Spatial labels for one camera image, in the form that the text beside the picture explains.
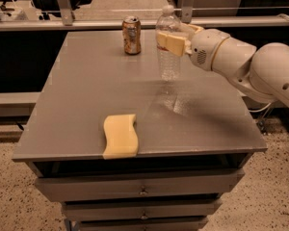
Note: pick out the grey metal frame rail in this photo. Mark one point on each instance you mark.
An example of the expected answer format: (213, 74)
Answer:
(109, 13)

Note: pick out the yellow wavy sponge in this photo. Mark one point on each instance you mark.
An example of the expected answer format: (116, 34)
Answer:
(121, 137)

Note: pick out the clear plastic water bottle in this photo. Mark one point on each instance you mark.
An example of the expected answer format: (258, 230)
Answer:
(167, 27)

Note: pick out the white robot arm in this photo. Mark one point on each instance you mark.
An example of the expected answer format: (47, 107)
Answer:
(262, 74)

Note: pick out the orange soda can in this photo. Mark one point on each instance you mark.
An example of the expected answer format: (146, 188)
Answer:
(131, 31)

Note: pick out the grey drawer cabinet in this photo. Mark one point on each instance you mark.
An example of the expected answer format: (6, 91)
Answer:
(195, 135)

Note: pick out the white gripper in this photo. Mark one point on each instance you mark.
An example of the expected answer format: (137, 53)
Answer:
(203, 49)

